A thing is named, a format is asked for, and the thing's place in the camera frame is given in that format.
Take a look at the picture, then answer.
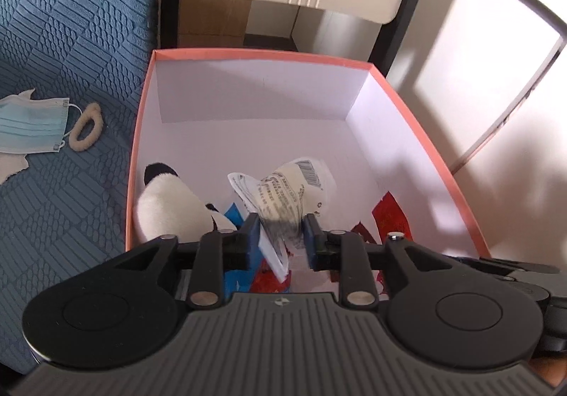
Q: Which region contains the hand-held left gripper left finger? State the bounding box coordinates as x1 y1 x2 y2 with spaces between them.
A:
104 213 262 308

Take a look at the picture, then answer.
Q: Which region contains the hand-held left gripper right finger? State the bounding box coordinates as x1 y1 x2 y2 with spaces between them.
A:
302 214 453 308

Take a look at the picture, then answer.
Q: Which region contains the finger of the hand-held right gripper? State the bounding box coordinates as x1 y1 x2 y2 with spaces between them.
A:
443 255 562 277

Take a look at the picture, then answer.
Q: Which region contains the white barcode packet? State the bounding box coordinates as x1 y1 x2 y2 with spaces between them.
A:
227 157 329 281

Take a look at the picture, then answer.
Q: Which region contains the brown red patterned packet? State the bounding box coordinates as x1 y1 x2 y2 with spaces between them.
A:
350 221 382 246

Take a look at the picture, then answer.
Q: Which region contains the red snack packet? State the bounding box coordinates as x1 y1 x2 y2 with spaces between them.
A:
371 192 410 242

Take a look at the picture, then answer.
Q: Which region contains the panda plush toy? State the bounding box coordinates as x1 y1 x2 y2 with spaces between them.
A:
133 162 237 244

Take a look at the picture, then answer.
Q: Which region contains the pink cardboard box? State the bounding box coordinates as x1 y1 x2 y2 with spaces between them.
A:
125 48 492 295

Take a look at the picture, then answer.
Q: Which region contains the blue face mask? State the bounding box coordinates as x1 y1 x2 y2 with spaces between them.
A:
0 97 83 154

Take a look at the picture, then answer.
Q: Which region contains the blue snack packet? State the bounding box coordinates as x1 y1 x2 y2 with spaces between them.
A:
221 201 262 295

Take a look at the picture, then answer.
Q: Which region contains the blue textured bed cover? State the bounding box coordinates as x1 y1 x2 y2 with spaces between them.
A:
0 0 160 374

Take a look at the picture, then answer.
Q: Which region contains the beige hair tie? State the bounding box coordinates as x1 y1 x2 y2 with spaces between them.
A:
67 102 105 153

